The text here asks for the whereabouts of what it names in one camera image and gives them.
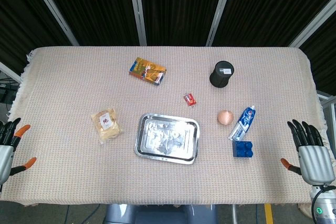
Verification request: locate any beige snack bag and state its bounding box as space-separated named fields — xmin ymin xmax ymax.
xmin=90 ymin=107 xmax=124 ymax=145

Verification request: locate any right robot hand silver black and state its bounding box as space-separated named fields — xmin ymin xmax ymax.
xmin=280 ymin=119 xmax=336 ymax=185

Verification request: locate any black mesh pen holder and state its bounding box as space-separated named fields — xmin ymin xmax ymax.
xmin=209 ymin=60 xmax=235 ymax=89

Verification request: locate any rectangular metal tray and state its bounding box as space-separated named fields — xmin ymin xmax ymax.
xmin=134 ymin=113 xmax=201 ymax=165

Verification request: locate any grey robot torso base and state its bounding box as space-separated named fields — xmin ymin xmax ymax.
xmin=102 ymin=204 xmax=219 ymax=224

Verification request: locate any colourful printed cardboard box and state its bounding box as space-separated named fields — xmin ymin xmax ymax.
xmin=128 ymin=57 xmax=167 ymax=87

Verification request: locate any blue white toothpaste tube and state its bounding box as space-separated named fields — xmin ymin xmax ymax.
xmin=227 ymin=105 xmax=257 ymax=141

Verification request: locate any pink ball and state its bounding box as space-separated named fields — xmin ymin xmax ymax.
xmin=217 ymin=110 xmax=235 ymax=125

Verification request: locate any white metal frame post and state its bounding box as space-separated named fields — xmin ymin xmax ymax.
xmin=288 ymin=1 xmax=336 ymax=48
xmin=127 ymin=0 xmax=148 ymax=47
xmin=205 ymin=0 xmax=236 ymax=47
xmin=25 ymin=0 xmax=80 ymax=47

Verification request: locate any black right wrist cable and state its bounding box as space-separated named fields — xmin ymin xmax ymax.
xmin=311 ymin=185 xmax=336 ymax=224

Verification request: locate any blue toy building block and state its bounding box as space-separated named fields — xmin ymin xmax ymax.
xmin=232 ymin=140 xmax=255 ymax=158

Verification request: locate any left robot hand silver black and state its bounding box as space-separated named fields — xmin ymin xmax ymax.
xmin=0 ymin=118 xmax=37 ymax=186

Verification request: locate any beige woven tablecloth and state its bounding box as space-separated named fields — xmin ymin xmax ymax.
xmin=0 ymin=46 xmax=332 ymax=207

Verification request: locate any small red snack packet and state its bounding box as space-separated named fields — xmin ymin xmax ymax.
xmin=183 ymin=92 xmax=197 ymax=108

